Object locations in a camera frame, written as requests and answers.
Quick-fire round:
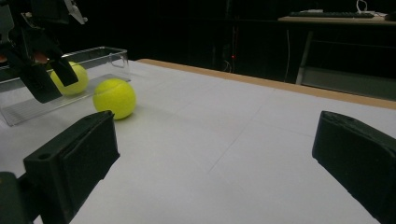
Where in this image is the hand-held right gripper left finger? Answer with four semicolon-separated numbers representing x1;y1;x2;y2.
22;110;121;224

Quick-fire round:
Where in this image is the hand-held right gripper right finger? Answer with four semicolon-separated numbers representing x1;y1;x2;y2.
311;110;396;224

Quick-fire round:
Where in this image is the yellow tennis ball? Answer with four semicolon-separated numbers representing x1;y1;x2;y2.
49;61;90;97
92;77;138;121

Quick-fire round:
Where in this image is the clear plastic tray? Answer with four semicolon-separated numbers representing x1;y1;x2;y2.
0;46;131;127

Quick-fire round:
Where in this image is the white board sheet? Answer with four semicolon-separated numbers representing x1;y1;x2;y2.
0;59;396;224

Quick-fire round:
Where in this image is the black keyboard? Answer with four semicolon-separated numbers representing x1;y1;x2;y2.
289;10;376;20

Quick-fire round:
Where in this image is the thin white hanging cable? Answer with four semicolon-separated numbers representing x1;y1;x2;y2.
284;29;291;84

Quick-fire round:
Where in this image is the white metal frame desk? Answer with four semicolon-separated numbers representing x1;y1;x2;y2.
276;12;396;103

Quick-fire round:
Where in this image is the white looped cable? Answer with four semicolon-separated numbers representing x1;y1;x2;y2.
354;0;370;14

